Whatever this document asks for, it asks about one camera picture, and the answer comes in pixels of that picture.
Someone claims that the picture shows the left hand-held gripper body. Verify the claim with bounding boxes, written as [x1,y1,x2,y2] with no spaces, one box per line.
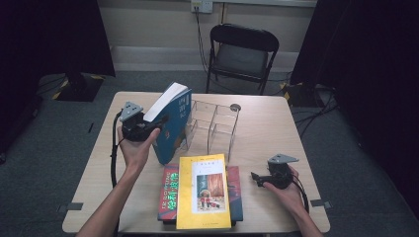
[118,101,157,143]

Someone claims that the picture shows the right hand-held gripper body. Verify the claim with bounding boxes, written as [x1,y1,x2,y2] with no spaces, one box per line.
[266,153,300,191]

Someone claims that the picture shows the blue book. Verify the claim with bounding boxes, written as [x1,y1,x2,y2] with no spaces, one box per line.
[142,82,193,166]

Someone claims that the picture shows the clear acrylic book rack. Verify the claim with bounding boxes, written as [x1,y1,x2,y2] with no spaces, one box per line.
[182,99,241,162]

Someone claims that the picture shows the yellow book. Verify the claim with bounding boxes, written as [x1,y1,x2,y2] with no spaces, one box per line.
[175,153,232,231]

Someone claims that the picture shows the red book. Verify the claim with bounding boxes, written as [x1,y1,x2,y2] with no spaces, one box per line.
[157,163,245,222]

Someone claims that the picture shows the person's right hand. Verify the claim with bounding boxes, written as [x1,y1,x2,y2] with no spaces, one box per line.
[263,166,305,215]

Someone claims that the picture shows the person's left hand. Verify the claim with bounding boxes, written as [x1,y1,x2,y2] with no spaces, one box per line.
[117,126,162,174]

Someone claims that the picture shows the grey tape strip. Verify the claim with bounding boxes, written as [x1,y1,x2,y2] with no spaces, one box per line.
[57,201,84,213]
[309,198,333,209]

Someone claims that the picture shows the black stand base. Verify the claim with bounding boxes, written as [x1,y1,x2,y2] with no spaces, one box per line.
[52,72,106,103]
[280,82,330,108]

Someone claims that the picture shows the black folding chair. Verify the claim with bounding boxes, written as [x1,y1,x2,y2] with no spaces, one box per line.
[206,23,281,97]

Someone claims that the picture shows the black curtain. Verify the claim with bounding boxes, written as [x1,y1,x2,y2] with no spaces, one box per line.
[290,0,419,208]
[0,0,117,156]

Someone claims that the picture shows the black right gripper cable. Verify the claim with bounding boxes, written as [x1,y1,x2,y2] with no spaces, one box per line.
[290,176,310,213]

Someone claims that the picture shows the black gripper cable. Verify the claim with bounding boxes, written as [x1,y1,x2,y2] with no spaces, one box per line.
[110,111,126,191]
[290,176,310,213]

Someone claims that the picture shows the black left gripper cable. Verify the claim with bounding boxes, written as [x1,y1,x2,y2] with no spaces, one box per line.
[110,111,126,191]

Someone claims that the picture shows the black floor cables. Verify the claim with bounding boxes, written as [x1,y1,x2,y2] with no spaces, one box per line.
[293,88,339,139]

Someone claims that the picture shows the black wall socket cable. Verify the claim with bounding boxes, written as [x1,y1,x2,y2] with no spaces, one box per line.
[195,7,241,95]

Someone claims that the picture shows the white wall socket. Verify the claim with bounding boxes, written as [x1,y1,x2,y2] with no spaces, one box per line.
[191,0,213,14]

